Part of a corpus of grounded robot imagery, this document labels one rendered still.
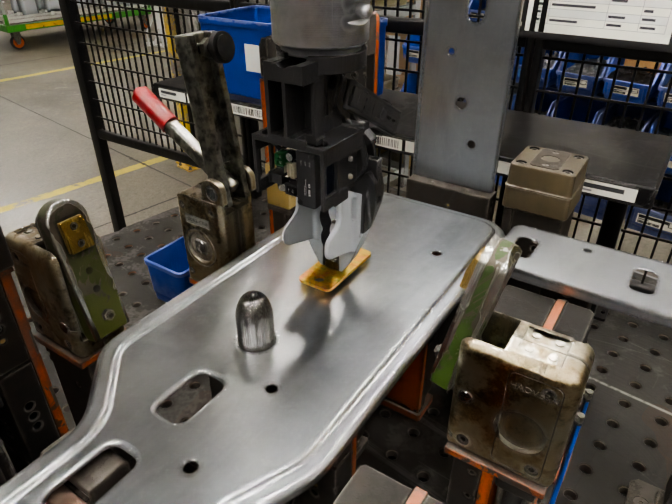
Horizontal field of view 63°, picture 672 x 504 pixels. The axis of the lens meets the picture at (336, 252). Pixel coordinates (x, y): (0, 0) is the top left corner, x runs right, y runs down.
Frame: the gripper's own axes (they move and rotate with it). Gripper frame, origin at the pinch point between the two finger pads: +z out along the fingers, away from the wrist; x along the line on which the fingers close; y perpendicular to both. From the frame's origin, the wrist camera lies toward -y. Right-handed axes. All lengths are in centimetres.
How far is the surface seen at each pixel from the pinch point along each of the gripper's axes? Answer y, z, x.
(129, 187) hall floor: -134, 104, -227
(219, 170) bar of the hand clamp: 1.7, -6.3, -13.3
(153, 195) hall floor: -134, 104, -208
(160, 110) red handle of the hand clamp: 0.3, -10.6, -22.6
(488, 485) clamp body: 8.1, 12.0, 20.4
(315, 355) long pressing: 11.6, 2.2, 5.4
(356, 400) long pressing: 13.7, 2.5, 10.7
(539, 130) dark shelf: -46.0, -0.2, 7.1
